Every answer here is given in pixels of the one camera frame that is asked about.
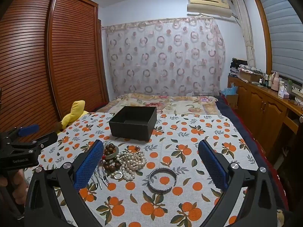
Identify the wall air conditioner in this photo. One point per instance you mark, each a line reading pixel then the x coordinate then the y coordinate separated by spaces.
pixel 208 6

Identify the grey window blind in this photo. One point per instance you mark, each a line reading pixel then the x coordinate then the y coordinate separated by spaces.
pixel 284 40

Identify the black storage box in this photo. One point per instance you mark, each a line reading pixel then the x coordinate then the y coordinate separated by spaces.
pixel 132 130

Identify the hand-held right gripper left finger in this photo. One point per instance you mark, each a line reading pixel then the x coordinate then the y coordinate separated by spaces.
pixel 88 163

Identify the pink thermos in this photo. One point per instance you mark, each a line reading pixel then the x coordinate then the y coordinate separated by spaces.
pixel 275 82

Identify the yellow plush toy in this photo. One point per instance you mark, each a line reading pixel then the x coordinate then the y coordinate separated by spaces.
pixel 75 111

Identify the cardboard box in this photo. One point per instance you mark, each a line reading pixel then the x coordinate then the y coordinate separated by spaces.
pixel 248 76

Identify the circle print curtain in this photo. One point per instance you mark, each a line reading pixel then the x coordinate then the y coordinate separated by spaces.
pixel 165 56

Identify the blue plastic bag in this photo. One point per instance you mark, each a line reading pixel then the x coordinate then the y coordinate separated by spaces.
pixel 228 91

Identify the silver bangle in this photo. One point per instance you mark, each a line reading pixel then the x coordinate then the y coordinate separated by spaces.
pixel 151 184

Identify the pale green jade bangle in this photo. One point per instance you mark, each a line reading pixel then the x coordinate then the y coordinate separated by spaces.
pixel 111 156

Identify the person's left hand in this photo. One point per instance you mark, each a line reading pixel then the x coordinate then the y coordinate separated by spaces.
pixel 21 186

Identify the white tissue box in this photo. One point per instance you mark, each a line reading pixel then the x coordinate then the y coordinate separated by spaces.
pixel 283 94

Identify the green bottle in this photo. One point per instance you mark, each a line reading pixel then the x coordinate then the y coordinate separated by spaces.
pixel 289 87

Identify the wooden slatted wardrobe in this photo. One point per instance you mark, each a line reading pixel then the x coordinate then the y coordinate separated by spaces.
pixel 47 52

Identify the floral bedsheet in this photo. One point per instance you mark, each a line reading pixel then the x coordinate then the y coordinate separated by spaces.
pixel 142 101

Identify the wooden cabinet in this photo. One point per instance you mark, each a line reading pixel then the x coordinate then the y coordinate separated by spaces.
pixel 260 104

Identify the tied beige curtain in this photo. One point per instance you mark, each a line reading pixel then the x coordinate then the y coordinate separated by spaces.
pixel 248 42

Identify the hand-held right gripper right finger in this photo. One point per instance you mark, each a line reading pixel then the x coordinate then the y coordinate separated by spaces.
pixel 213 165

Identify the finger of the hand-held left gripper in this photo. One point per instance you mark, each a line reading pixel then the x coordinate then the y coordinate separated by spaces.
pixel 28 130
pixel 46 139

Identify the small metal brooch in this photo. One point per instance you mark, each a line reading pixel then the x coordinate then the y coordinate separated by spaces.
pixel 137 149

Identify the stack of folded clothes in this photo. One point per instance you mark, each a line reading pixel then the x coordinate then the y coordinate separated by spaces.
pixel 236 67

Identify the orange print blanket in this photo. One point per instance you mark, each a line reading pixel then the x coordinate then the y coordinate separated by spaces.
pixel 189 194

